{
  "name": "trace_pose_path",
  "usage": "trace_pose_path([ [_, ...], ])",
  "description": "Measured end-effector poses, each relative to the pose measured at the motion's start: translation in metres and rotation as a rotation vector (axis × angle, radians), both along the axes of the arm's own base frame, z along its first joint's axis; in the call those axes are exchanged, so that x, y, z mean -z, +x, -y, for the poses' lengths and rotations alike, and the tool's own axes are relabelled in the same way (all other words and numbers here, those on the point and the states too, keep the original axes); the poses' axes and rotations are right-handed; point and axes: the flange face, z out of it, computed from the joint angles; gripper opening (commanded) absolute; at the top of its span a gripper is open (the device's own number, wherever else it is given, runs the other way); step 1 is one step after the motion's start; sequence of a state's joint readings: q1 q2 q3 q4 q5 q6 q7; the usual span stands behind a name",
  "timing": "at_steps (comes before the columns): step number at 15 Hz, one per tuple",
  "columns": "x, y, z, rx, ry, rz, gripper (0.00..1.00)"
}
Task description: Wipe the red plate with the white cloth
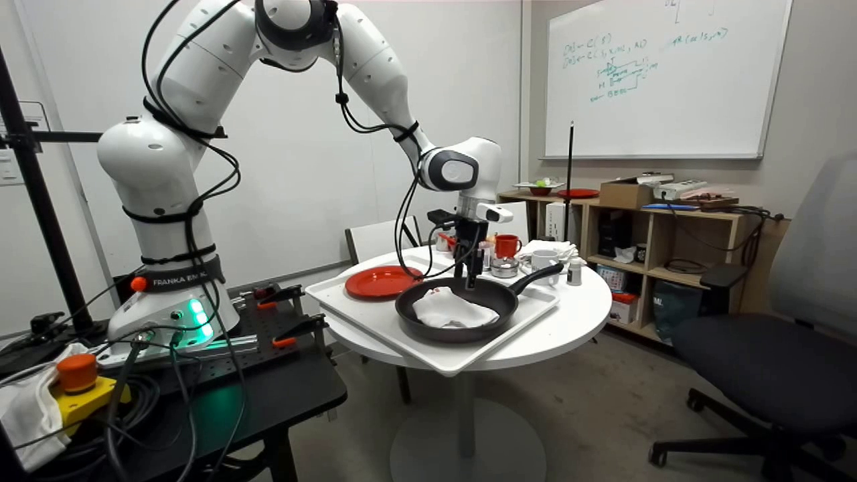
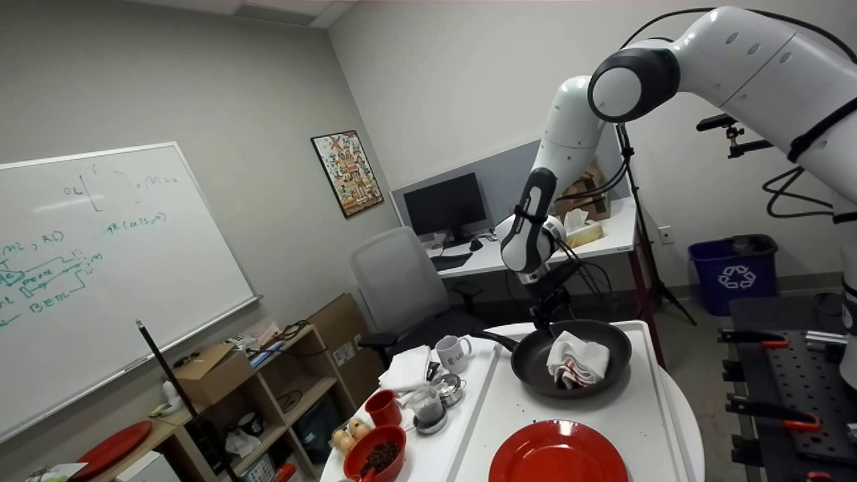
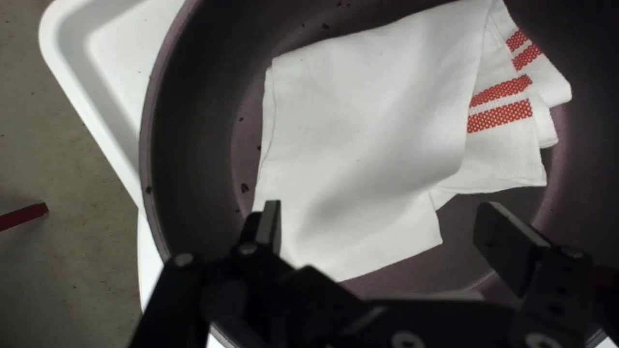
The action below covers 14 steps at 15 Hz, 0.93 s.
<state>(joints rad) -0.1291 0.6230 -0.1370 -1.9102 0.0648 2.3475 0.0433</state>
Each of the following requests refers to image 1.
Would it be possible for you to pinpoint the white cloth with red stripes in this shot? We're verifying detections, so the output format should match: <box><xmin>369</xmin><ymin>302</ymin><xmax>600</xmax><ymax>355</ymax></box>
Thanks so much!
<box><xmin>411</xmin><ymin>286</ymin><xmax>503</xmax><ymax>331</ymax></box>

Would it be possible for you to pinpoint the red disc plate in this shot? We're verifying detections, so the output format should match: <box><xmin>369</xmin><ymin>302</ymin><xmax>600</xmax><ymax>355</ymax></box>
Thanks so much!
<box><xmin>558</xmin><ymin>184</ymin><xmax>604</xmax><ymax>204</ymax></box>

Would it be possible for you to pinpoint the black frying pan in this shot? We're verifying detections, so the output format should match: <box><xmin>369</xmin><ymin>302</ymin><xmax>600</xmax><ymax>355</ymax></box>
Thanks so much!
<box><xmin>395</xmin><ymin>260</ymin><xmax>567</xmax><ymax>347</ymax></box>

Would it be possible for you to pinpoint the thin black pole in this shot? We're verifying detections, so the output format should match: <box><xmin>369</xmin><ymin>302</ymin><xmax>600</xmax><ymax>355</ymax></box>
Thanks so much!
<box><xmin>563</xmin><ymin>124</ymin><xmax>578</xmax><ymax>246</ymax></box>

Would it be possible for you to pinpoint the cable bundle on workbench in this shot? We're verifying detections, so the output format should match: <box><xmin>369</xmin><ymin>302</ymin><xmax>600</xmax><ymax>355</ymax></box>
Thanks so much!
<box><xmin>83</xmin><ymin>323</ymin><xmax>258</xmax><ymax>482</ymax></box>

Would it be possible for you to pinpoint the teal storage bin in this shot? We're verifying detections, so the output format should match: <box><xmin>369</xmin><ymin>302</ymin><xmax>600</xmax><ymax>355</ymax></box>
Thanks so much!
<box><xmin>652</xmin><ymin>280</ymin><xmax>704</xmax><ymax>347</ymax></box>

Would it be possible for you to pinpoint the folded white napkin cloth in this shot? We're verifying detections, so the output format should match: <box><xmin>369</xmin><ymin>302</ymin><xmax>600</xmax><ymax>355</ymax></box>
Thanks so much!
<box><xmin>518</xmin><ymin>238</ymin><xmax>584</xmax><ymax>270</ymax></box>

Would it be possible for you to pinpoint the yellow emergency stop button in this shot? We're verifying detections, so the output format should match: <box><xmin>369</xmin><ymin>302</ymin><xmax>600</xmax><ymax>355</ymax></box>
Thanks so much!
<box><xmin>48</xmin><ymin>350</ymin><xmax>120</xmax><ymax>428</ymax></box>

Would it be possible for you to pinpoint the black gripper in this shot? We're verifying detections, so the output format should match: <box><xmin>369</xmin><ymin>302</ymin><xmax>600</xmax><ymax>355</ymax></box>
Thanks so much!
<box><xmin>448</xmin><ymin>212</ymin><xmax>496</xmax><ymax>290</ymax></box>

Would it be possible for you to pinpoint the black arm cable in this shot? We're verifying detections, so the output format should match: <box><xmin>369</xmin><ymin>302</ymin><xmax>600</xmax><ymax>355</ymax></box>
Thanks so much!
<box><xmin>140</xmin><ymin>0</ymin><xmax>451</xmax><ymax>280</ymax></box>

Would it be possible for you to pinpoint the small metal cup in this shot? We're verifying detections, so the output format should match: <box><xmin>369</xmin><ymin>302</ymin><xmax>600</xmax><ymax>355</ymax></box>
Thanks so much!
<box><xmin>490</xmin><ymin>255</ymin><xmax>525</xmax><ymax>278</ymax></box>

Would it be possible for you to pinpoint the grey office chair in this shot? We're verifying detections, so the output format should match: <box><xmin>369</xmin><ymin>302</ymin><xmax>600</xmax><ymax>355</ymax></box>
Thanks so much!
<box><xmin>649</xmin><ymin>149</ymin><xmax>857</xmax><ymax>482</ymax></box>

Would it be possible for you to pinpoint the red handled black clamp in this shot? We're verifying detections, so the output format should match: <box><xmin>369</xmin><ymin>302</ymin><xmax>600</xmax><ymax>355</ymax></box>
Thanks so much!
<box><xmin>269</xmin><ymin>315</ymin><xmax>330</xmax><ymax>353</ymax></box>
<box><xmin>237</xmin><ymin>278</ymin><xmax>306</xmax><ymax>315</ymax></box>

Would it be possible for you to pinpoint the small cardboard box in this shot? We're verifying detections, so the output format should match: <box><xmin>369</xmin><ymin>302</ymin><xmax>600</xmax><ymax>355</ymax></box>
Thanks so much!
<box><xmin>597</xmin><ymin>176</ymin><xmax>654</xmax><ymax>212</ymax></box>

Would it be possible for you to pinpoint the wall whiteboard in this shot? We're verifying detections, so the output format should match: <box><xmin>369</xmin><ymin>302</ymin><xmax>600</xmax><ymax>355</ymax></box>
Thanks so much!
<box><xmin>542</xmin><ymin>0</ymin><xmax>798</xmax><ymax>164</ymax></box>

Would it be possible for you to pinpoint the black metal frame post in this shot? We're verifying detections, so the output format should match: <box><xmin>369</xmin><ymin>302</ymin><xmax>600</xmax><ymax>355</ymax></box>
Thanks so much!
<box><xmin>0</xmin><ymin>49</ymin><xmax>107</xmax><ymax>339</ymax></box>

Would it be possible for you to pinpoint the stack of books and papers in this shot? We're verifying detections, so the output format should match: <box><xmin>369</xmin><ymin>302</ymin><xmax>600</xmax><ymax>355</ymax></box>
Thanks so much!
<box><xmin>645</xmin><ymin>173</ymin><xmax>746</xmax><ymax>215</ymax></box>

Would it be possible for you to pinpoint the wooden shelf unit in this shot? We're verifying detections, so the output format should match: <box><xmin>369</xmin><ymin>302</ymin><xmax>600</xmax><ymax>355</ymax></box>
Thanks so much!
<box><xmin>498</xmin><ymin>184</ymin><xmax>791</xmax><ymax>347</ymax></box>

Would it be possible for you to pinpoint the black workbench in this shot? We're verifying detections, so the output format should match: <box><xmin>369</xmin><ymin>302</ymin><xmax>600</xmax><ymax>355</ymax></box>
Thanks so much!
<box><xmin>0</xmin><ymin>280</ymin><xmax>351</xmax><ymax>482</ymax></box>

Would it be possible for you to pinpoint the white leaning panel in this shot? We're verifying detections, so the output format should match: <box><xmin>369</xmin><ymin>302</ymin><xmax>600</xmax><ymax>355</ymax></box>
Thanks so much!
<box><xmin>345</xmin><ymin>218</ymin><xmax>424</xmax><ymax>268</ymax></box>

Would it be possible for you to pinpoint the red cup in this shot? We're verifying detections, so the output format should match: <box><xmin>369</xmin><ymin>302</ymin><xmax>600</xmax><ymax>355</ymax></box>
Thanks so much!
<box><xmin>494</xmin><ymin>234</ymin><xmax>525</xmax><ymax>263</ymax></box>

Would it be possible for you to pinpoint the crumpled white rag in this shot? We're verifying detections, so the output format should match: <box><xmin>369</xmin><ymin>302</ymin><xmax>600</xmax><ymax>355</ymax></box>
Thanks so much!
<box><xmin>0</xmin><ymin>342</ymin><xmax>91</xmax><ymax>475</ymax></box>

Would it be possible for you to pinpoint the white rectangular tray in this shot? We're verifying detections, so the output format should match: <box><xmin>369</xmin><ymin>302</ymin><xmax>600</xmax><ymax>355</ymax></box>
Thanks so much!
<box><xmin>304</xmin><ymin>250</ymin><xmax>563</xmax><ymax>380</ymax></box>

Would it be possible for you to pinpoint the wrist mounted camera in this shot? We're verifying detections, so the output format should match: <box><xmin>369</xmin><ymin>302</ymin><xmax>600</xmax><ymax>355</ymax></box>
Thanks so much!
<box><xmin>476</xmin><ymin>201</ymin><xmax>518</xmax><ymax>228</ymax></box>

